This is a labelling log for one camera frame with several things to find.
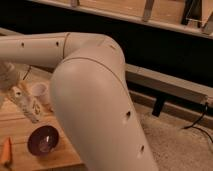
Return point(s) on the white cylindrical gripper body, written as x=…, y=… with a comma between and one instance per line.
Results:
x=9, y=76

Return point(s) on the white labelled bottle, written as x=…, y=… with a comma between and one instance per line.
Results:
x=27, y=104

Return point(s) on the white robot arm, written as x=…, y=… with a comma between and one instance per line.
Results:
x=89, y=96

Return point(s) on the dark purple ceramic bowl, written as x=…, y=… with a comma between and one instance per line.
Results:
x=43, y=140

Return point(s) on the white paper cup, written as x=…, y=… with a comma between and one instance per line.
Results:
x=41, y=92

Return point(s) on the wooden table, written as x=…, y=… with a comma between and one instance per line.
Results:
x=13, y=124

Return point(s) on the orange carrot toy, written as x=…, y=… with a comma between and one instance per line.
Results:
x=6, y=156

